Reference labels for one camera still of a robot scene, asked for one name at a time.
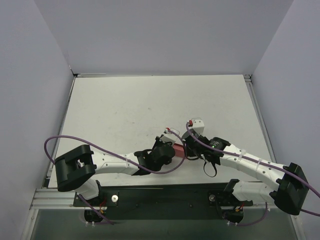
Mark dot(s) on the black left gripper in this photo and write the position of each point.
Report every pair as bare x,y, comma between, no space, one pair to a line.
169,149

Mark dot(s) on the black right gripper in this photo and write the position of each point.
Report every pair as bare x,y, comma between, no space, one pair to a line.
191,146

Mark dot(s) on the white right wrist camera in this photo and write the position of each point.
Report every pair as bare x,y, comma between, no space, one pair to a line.
197,125

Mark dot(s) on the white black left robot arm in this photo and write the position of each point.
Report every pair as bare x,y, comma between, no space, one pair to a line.
74,169

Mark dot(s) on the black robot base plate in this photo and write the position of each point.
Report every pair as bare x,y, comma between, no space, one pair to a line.
197,201

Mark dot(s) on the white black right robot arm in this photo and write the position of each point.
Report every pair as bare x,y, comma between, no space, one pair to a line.
282,185

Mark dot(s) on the aluminium table frame rail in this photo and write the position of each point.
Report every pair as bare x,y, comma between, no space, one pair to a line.
259,149

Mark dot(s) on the aluminium front crossbar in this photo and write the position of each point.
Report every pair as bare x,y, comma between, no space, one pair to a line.
52,199

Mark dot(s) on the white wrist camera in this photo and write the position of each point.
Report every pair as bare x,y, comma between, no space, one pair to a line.
169,136
197,125

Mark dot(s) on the pink paper box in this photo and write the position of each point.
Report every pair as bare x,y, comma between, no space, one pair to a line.
179,150

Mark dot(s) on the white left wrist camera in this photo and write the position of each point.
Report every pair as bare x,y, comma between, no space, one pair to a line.
169,136

